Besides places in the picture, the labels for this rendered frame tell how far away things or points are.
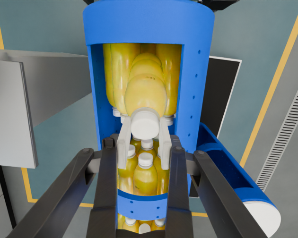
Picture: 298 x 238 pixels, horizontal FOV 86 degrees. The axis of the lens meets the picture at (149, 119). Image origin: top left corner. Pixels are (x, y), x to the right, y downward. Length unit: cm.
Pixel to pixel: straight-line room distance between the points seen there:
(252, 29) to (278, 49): 30
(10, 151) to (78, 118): 107
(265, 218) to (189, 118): 69
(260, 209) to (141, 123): 76
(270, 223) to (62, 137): 178
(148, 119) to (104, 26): 18
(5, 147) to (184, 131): 63
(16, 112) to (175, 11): 57
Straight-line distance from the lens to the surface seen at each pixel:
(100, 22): 32
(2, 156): 80
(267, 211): 91
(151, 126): 21
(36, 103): 85
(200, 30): 33
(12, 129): 72
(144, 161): 42
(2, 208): 272
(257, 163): 227
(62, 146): 200
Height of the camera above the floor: 152
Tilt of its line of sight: 69 degrees down
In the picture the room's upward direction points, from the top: 179 degrees clockwise
